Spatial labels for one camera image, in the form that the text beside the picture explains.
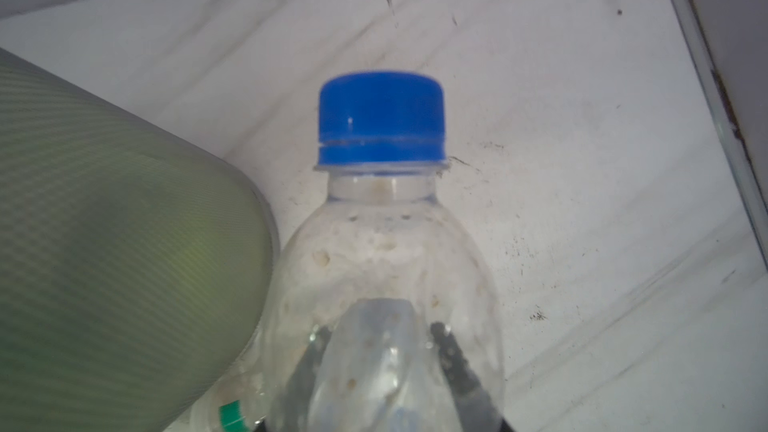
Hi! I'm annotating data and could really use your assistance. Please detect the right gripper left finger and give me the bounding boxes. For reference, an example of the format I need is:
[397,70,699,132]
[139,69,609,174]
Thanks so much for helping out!
[255,326,332,431]

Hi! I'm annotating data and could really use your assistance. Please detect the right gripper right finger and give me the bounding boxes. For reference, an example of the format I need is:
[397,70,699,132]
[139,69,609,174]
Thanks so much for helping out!
[430,322,514,432]

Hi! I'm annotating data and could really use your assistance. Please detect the tall blue cap bottle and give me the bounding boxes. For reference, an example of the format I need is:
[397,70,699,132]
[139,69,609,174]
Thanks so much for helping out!
[260,71,504,431]

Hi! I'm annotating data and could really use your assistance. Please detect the grey mesh waste bin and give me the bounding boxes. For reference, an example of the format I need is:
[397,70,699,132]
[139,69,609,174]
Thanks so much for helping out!
[1,52,279,431]

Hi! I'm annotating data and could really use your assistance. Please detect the clear bottle green cap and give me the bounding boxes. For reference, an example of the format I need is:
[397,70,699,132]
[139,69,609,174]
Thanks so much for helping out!
[190,368,267,432]

